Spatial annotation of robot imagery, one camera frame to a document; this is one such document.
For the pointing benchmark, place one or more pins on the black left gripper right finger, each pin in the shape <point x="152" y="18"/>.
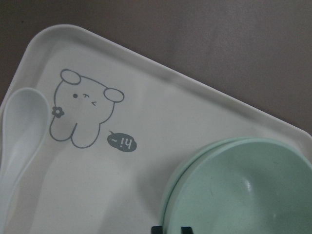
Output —
<point x="187" y="230"/>

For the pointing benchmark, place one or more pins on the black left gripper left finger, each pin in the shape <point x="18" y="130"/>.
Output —
<point x="156" y="230"/>

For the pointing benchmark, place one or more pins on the green bowl robot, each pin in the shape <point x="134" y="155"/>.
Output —
<point x="253" y="186"/>

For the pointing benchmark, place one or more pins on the green bowl on tray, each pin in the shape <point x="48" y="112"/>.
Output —
<point x="184" y="165"/>

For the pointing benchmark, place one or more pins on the beige rabbit serving tray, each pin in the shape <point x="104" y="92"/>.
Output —
<point x="119" y="126"/>

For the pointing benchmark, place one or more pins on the white ceramic spoon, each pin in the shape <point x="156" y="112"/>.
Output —
<point x="24" y="125"/>

